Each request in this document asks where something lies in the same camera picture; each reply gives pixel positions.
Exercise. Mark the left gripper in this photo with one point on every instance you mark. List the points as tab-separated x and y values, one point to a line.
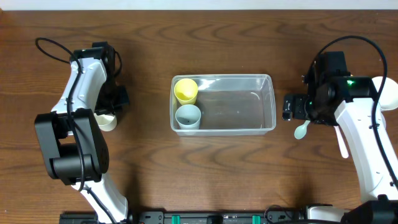
117	101

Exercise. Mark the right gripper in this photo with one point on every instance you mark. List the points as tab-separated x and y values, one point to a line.
297	107

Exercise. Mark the mint green plastic spoon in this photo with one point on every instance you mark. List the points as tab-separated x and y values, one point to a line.
301	130

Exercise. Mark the white plastic cup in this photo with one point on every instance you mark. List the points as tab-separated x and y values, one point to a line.
106	122

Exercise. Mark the white plastic fork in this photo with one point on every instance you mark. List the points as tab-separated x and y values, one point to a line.
341	143

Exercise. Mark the yellow plastic cup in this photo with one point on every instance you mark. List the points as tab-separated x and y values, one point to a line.
186	90

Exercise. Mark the grey plastic cup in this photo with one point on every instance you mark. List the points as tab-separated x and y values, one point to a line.
188	117

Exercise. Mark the white plastic bowl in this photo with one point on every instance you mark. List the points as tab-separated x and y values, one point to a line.
388	99

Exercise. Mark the light blue plastic bowl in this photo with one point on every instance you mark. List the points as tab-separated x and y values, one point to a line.
383	120

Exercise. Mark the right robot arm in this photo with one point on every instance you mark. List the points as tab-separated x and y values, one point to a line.
336	98

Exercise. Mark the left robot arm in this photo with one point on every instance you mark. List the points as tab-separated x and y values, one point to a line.
71	140

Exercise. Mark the clear plastic container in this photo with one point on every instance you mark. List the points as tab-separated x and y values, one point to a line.
230	105

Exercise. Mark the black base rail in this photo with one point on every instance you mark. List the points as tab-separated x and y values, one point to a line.
158	217

